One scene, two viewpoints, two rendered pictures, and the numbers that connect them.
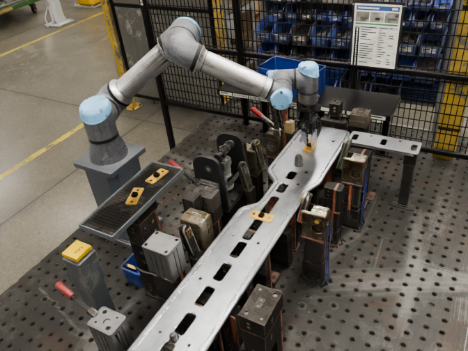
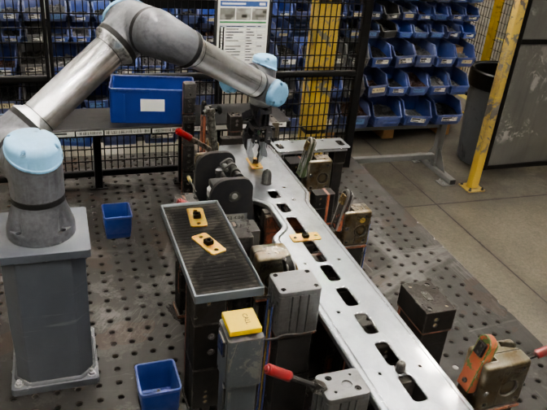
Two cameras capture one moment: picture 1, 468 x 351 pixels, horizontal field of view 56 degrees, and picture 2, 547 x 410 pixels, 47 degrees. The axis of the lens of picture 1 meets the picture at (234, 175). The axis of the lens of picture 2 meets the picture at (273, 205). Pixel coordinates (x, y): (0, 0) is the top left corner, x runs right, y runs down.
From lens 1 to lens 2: 1.23 m
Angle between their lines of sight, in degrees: 46
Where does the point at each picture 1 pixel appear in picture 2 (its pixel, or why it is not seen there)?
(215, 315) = (400, 331)
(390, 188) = not seen: hidden behind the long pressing
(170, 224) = (111, 331)
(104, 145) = (57, 208)
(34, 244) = not seen: outside the picture
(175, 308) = (358, 347)
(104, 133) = (59, 185)
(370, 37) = (236, 37)
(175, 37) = (167, 19)
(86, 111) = (35, 150)
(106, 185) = (63, 278)
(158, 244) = (295, 282)
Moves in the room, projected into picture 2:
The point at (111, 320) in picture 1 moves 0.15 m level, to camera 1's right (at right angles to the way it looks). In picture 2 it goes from (347, 379) to (387, 340)
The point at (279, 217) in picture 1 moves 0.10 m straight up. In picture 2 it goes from (322, 231) to (326, 200)
